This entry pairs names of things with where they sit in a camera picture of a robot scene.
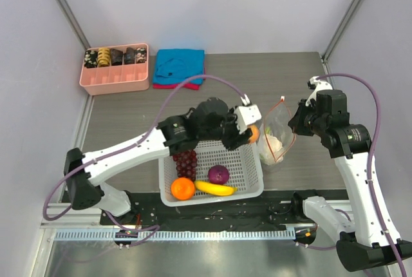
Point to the magenta folded cloth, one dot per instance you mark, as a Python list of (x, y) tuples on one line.
[(175, 86)]

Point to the blue folded cloth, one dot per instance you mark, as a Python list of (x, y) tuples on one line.
[(175, 65)]

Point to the peach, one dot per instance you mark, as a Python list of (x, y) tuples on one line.
[(255, 134)]

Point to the black pink floral sock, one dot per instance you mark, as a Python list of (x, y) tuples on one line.
[(141, 55)]

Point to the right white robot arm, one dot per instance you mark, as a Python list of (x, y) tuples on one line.
[(371, 239)]

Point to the pink organizer box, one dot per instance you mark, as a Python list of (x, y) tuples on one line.
[(116, 79)]

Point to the black floral rolled sock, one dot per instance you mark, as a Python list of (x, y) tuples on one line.
[(90, 59)]

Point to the yellow banana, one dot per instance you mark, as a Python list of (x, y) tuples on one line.
[(214, 189)]

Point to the white cauliflower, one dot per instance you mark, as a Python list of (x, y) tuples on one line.
[(271, 150)]

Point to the white slotted cable duct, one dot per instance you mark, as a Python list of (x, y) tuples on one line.
[(118, 235)]

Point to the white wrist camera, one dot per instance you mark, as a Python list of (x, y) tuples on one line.
[(246, 114), (316, 85)]

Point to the orange fruit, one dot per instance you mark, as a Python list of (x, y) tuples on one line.
[(183, 188)]

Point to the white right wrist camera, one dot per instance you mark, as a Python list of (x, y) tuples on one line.
[(316, 85)]

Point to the dark brown rolled sock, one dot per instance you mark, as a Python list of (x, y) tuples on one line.
[(116, 57)]

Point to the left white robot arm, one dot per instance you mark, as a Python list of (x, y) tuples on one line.
[(86, 173)]

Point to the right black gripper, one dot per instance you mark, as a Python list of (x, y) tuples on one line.
[(298, 119)]

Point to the black patterned rolled sock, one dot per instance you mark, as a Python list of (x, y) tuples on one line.
[(129, 56)]

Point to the clear orange zip bag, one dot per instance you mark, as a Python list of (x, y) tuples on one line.
[(275, 123)]

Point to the purple onion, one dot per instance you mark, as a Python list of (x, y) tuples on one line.
[(218, 174)]

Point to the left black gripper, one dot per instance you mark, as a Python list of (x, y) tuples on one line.
[(237, 140)]

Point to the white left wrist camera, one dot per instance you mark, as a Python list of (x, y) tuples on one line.
[(246, 114)]

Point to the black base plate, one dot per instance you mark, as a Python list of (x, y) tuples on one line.
[(271, 211)]

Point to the purple grape bunch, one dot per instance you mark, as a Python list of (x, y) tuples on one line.
[(186, 164)]

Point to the yellow striped rolled sock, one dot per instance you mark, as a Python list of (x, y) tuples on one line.
[(103, 57)]

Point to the white plastic basket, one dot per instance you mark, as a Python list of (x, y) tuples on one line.
[(243, 164)]

